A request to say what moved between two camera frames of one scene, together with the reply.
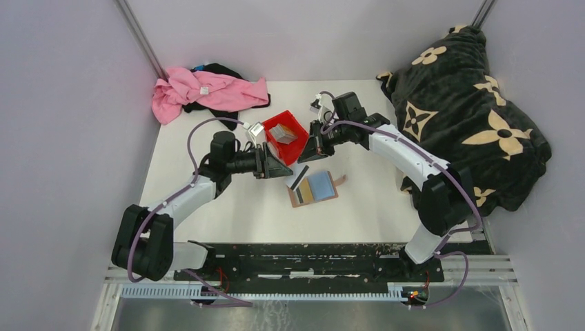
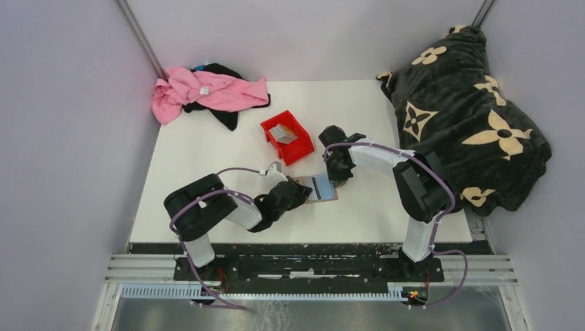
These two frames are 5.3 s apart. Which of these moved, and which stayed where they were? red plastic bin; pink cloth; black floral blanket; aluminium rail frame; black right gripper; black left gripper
Moved: black right gripper; black left gripper
Stayed: red plastic bin; aluminium rail frame; pink cloth; black floral blanket
